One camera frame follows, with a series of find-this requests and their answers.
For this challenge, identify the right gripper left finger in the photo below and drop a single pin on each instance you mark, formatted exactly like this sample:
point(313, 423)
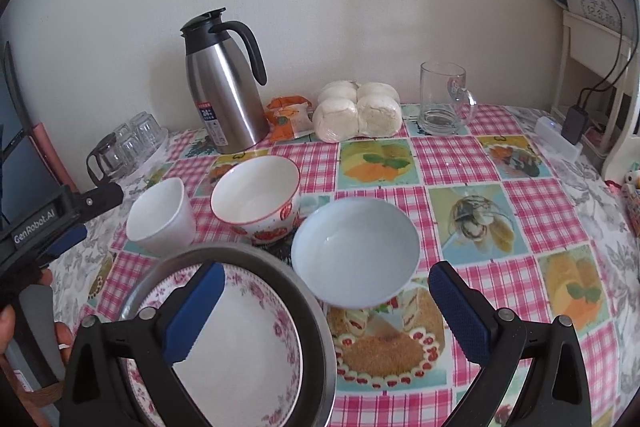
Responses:
point(96, 390)

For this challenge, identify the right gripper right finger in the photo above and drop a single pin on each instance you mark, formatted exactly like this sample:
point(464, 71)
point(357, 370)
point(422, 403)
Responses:
point(555, 391)

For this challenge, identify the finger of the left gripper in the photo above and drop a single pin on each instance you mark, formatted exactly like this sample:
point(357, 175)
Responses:
point(68, 240)
point(101, 199)

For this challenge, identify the red-rimmed strawberry bowl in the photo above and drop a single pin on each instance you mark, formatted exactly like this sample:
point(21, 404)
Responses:
point(259, 199)

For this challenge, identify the light blue bowl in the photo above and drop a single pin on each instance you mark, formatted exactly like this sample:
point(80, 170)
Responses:
point(356, 252)

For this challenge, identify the white round tray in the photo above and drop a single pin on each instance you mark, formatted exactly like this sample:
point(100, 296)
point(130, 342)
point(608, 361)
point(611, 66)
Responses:
point(150, 155)

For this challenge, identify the small drinking glass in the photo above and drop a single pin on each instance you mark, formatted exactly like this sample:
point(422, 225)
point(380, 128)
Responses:
point(122, 132)
point(132, 147)
point(147, 129)

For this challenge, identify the white square bowl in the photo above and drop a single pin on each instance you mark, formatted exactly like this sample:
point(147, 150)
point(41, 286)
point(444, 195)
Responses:
point(162, 221)

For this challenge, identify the pink chair back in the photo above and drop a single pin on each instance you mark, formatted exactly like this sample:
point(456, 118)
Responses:
point(48, 153)

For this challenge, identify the pink floral plate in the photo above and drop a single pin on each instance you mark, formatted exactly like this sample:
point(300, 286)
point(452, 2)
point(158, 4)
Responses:
point(245, 367)

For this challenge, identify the stainless steel round pan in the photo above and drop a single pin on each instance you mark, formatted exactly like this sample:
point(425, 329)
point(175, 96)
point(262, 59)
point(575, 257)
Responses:
point(316, 401)

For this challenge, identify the stainless steel thermos jug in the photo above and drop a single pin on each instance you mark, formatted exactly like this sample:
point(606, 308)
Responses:
point(224, 67)

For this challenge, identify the checkered picture tablecloth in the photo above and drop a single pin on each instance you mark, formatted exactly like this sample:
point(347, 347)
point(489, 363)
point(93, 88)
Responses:
point(491, 203)

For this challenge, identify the orange snack packet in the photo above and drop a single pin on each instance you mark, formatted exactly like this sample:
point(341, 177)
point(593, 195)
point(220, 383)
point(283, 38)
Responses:
point(289, 118)

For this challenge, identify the white power strip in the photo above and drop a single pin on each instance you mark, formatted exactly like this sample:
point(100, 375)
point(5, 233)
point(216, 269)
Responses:
point(549, 132)

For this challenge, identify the black power adapter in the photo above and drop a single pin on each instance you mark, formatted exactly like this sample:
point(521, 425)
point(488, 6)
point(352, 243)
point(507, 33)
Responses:
point(575, 123)

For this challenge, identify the bag of steamed buns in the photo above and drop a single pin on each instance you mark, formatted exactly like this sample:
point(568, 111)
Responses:
point(347, 110)

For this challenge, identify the clear glass mug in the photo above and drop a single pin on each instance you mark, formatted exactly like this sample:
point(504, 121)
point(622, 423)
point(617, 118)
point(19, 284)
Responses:
point(446, 104)

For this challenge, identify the white side shelf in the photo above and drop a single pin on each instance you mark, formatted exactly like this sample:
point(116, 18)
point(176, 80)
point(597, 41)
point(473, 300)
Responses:
point(601, 67)

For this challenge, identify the glass teapot black handle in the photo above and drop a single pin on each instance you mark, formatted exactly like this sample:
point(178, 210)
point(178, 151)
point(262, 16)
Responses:
point(107, 161)

